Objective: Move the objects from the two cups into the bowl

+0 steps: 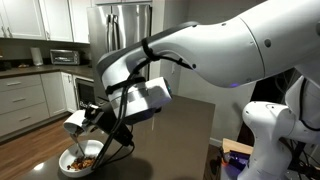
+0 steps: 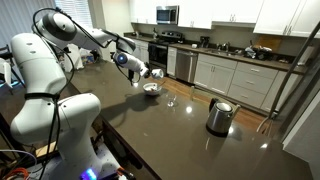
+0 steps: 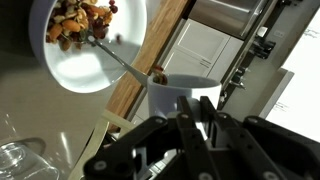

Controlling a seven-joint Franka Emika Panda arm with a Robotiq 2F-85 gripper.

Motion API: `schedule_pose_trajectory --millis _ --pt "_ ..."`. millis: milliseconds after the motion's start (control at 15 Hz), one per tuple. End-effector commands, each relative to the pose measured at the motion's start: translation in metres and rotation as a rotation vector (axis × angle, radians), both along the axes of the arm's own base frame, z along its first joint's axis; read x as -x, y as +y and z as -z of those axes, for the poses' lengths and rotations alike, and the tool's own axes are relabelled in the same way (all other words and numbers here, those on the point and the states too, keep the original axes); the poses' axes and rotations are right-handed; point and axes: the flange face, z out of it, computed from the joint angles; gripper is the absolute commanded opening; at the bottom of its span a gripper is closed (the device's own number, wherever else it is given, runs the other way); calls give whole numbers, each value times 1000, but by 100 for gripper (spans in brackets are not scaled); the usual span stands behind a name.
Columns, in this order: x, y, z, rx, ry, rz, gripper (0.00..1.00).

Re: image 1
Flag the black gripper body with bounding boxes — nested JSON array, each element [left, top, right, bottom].
[[84, 102, 135, 148]]

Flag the white ceramic mug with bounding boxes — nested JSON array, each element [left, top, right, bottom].
[[62, 109, 89, 136]]

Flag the brown nut pile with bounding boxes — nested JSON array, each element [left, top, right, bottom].
[[71, 155, 98, 172]]

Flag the white two-door base cabinet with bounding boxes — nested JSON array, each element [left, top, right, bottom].
[[40, 71, 80, 118]]

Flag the white ceramic bowl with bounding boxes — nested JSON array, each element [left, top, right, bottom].
[[58, 139, 105, 178]]

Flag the black beverage cooler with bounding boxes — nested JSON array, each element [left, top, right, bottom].
[[74, 76, 98, 113]]

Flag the silver toaster oven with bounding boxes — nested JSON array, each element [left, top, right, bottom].
[[49, 48, 81, 66]]

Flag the white drawer base cabinet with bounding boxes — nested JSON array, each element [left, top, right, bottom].
[[0, 73, 51, 138]]

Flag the white paper towel roll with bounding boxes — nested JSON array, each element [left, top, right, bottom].
[[29, 46, 45, 67]]

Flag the stainless steel refrigerator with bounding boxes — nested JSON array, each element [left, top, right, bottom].
[[86, 3, 153, 104]]

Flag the wooden board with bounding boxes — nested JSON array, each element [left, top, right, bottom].
[[221, 137, 255, 156]]

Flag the white wall cabinets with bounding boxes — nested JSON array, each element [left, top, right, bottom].
[[0, 0, 92, 44]]

